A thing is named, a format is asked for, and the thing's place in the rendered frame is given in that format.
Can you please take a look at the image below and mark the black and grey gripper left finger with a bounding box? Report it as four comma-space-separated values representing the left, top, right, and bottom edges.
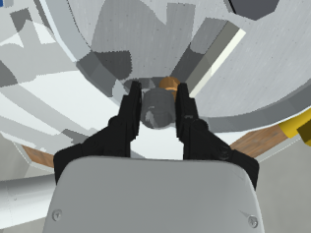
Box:
53, 81, 142, 185

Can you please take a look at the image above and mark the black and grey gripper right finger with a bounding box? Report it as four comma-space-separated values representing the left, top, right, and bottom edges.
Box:
175, 83, 260, 191

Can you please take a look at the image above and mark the bronze bushing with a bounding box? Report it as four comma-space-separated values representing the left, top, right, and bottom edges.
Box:
159, 77, 180, 101

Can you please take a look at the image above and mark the grey metal bushing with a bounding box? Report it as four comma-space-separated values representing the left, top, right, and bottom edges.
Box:
140, 87, 176, 130
139, 78, 159, 101

